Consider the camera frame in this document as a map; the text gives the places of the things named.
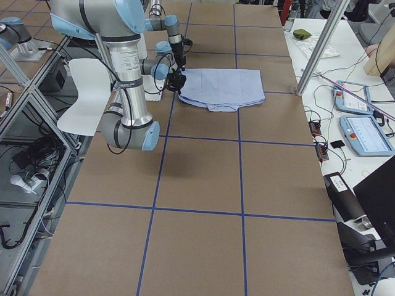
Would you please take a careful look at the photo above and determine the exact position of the orange connector board far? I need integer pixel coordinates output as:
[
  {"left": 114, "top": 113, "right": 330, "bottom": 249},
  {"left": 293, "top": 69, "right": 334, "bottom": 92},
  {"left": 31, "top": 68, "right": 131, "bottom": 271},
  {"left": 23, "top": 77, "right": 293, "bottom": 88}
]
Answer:
[{"left": 309, "top": 120, "right": 322, "bottom": 136}]

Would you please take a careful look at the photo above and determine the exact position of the green cloth pouch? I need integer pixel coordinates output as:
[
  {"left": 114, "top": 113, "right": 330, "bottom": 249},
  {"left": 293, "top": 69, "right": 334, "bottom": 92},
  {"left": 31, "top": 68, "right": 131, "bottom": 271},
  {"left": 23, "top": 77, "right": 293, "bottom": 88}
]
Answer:
[{"left": 293, "top": 28, "right": 312, "bottom": 40}]

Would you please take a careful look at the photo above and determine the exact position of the far blue teach pendant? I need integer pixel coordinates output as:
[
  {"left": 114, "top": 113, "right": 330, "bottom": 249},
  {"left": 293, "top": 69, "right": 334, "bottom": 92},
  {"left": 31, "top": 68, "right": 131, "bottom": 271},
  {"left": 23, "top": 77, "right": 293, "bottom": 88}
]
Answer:
[{"left": 333, "top": 80, "right": 373, "bottom": 115}]

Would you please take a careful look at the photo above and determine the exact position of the orange connector board near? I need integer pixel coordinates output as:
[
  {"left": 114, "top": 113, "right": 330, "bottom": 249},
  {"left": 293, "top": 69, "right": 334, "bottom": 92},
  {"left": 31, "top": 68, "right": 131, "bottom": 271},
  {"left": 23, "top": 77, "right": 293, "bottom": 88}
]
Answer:
[{"left": 315, "top": 142, "right": 329, "bottom": 162}]

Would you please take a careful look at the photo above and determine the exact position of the blue teach pendant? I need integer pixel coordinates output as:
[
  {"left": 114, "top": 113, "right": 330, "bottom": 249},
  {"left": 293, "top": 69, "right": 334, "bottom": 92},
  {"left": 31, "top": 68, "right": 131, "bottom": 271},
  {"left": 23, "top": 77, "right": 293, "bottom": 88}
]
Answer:
[
  {"left": 333, "top": 80, "right": 373, "bottom": 115},
  {"left": 339, "top": 115, "right": 394, "bottom": 157}
]

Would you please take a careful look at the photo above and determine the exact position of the blue striped button shirt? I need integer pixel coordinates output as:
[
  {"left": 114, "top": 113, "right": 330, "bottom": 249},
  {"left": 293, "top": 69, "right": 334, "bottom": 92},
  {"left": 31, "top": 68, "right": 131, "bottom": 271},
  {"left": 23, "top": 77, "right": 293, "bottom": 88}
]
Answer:
[{"left": 179, "top": 68, "right": 265, "bottom": 112}]

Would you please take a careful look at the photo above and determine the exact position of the white power strip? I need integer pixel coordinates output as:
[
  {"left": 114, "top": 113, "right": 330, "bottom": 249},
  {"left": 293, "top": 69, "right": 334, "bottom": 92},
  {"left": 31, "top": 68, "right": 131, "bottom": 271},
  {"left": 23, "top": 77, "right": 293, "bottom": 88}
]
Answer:
[{"left": 10, "top": 173, "right": 49, "bottom": 194}]

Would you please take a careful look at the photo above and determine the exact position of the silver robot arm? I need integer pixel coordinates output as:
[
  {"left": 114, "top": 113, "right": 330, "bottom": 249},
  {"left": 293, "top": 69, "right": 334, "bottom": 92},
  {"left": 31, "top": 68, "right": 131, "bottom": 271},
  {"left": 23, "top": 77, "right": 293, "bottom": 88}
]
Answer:
[
  {"left": 146, "top": 1, "right": 193, "bottom": 71},
  {"left": 51, "top": 1, "right": 186, "bottom": 151}
]

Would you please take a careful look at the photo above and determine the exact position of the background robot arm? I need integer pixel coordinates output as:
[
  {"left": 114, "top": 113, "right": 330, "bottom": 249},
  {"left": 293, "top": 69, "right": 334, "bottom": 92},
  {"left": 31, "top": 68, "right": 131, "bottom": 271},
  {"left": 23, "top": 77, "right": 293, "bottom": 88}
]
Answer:
[{"left": 1, "top": 17, "right": 46, "bottom": 62}]

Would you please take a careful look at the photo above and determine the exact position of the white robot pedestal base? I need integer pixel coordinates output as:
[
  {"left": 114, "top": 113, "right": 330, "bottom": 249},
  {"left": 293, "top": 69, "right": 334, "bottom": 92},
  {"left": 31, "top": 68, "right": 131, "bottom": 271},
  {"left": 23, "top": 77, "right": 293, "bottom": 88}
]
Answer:
[{"left": 57, "top": 0, "right": 167, "bottom": 136}]

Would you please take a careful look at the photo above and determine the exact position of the black labelled box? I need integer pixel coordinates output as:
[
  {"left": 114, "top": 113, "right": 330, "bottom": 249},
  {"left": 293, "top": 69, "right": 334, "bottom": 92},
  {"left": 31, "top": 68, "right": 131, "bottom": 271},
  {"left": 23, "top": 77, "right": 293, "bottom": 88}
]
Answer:
[{"left": 323, "top": 172, "right": 365, "bottom": 221}]

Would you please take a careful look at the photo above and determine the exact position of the small black pad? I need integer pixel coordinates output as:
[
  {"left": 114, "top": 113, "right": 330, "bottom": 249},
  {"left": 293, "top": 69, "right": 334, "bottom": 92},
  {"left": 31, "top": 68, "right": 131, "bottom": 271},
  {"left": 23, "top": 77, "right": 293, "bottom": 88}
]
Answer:
[{"left": 330, "top": 140, "right": 345, "bottom": 149}]

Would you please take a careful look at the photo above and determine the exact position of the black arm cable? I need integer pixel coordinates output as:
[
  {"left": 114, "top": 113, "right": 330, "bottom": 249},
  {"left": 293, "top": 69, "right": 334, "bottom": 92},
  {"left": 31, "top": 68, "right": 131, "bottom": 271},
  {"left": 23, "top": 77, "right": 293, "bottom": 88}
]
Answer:
[{"left": 104, "top": 52, "right": 177, "bottom": 155}]

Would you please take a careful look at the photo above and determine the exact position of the purple rod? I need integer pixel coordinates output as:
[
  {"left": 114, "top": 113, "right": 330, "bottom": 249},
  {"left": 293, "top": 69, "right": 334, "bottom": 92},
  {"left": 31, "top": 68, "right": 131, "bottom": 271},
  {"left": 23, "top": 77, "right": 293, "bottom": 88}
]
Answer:
[{"left": 316, "top": 72, "right": 395, "bottom": 121}]

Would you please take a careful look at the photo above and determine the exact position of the near blue teach pendant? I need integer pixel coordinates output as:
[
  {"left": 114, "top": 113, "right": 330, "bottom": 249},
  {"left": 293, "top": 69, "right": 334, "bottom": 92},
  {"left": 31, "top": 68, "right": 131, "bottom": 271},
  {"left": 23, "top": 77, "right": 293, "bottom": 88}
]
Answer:
[{"left": 339, "top": 115, "right": 394, "bottom": 157}]

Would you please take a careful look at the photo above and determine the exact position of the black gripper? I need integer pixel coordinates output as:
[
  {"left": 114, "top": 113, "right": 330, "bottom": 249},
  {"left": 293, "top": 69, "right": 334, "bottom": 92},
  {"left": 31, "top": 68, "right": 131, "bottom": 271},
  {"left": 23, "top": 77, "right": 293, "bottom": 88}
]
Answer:
[
  {"left": 171, "top": 36, "right": 193, "bottom": 68},
  {"left": 166, "top": 66, "right": 186, "bottom": 94}
]

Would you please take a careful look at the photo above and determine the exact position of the clear plastic bag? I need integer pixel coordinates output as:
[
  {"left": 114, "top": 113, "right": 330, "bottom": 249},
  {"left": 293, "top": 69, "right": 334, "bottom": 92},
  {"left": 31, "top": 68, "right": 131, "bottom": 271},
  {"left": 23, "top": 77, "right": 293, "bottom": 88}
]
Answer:
[{"left": 293, "top": 36, "right": 341, "bottom": 59}]

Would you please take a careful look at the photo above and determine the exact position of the clear water bottle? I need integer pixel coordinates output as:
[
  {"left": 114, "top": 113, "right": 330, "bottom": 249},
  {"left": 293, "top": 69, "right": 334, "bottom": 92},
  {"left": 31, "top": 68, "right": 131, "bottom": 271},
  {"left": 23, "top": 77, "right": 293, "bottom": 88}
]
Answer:
[{"left": 283, "top": 10, "right": 297, "bottom": 32}]

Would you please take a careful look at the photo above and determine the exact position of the aluminium frame post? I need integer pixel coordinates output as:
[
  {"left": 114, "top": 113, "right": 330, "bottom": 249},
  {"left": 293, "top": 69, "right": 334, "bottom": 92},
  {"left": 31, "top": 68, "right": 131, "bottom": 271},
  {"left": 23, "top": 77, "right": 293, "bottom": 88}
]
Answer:
[{"left": 295, "top": 0, "right": 350, "bottom": 96}]

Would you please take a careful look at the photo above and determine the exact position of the orange connector board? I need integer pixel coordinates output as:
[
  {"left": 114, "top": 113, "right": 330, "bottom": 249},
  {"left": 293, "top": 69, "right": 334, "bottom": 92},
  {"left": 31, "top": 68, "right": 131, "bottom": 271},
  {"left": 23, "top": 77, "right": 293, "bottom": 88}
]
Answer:
[
  {"left": 315, "top": 142, "right": 329, "bottom": 162},
  {"left": 309, "top": 120, "right": 322, "bottom": 136}
]

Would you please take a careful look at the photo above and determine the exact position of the black monitor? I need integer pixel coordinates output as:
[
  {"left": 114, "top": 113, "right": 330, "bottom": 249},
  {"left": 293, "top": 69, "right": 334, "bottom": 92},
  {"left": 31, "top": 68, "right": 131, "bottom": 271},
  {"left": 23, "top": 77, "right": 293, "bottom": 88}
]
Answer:
[{"left": 353, "top": 157, "right": 394, "bottom": 245}]

